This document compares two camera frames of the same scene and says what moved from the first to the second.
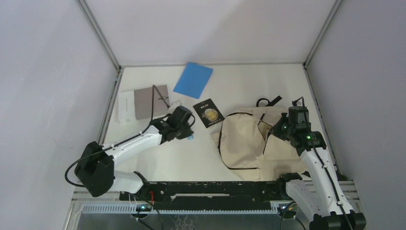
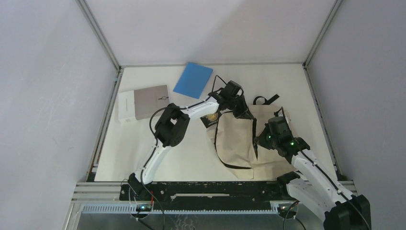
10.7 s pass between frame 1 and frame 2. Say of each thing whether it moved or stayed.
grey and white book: stayed
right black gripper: moved
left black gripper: moved
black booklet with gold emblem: stayed
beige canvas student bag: stayed
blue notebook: stayed
